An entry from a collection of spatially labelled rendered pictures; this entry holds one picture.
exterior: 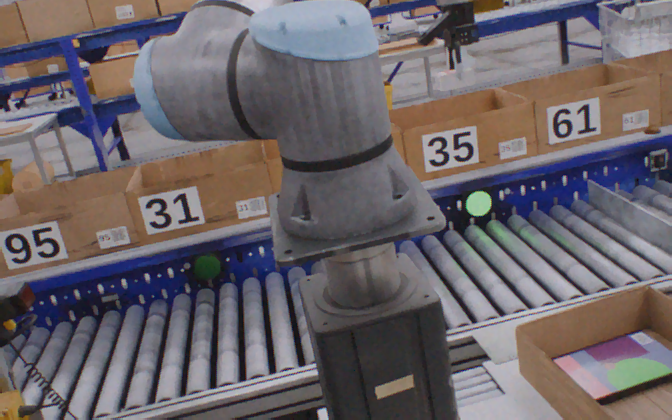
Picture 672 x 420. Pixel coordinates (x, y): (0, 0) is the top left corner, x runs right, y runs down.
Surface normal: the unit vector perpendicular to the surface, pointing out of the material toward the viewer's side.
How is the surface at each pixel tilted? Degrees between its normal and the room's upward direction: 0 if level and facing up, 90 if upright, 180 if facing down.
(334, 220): 75
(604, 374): 0
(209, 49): 40
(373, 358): 90
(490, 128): 91
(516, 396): 0
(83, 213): 90
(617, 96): 90
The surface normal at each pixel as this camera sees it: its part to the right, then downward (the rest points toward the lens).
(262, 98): -0.43, 0.43
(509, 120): 0.16, 0.30
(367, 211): 0.18, 0.02
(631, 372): -0.18, -0.93
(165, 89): -0.46, 0.15
